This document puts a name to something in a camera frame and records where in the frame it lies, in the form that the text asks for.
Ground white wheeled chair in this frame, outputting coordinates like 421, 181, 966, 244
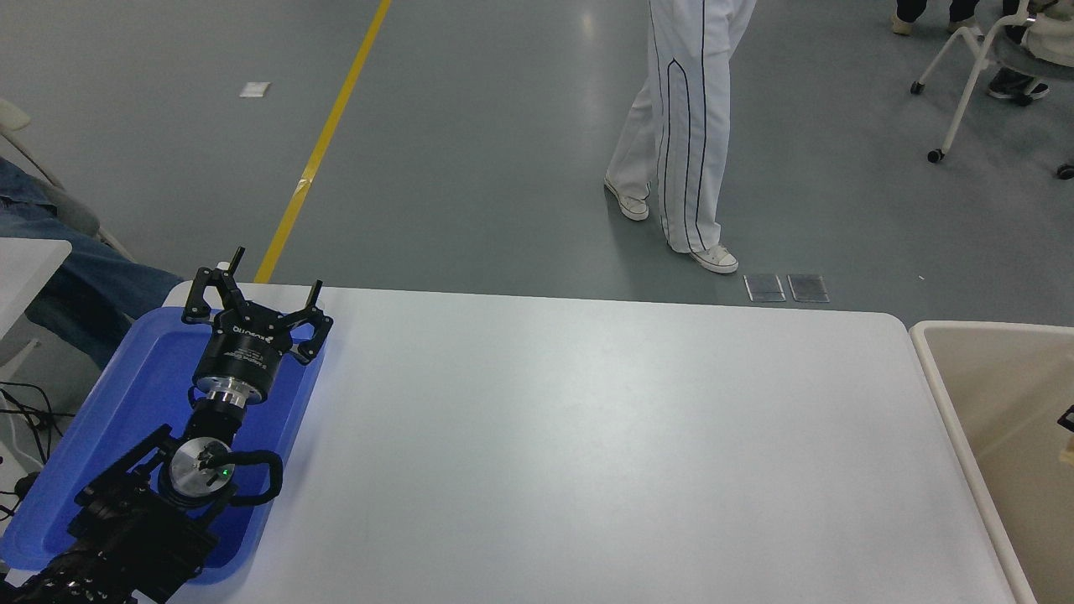
910, 0, 1074, 180

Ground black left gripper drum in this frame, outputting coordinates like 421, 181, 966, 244
193, 311, 295, 395

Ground pale chair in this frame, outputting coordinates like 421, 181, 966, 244
0, 99, 135, 261

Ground large pale bin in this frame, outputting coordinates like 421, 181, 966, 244
910, 321, 1074, 604

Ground blue plastic tray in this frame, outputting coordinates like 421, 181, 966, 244
0, 306, 326, 586

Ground small white side table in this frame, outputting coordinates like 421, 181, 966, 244
0, 237, 73, 471

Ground person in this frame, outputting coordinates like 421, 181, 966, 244
987, 0, 1074, 106
0, 158, 184, 370
889, 0, 983, 37
604, 0, 758, 275

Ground black cables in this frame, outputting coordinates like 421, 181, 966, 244
0, 382, 68, 521

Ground clear floor plate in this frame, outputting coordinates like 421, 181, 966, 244
787, 273, 831, 304
743, 273, 787, 303

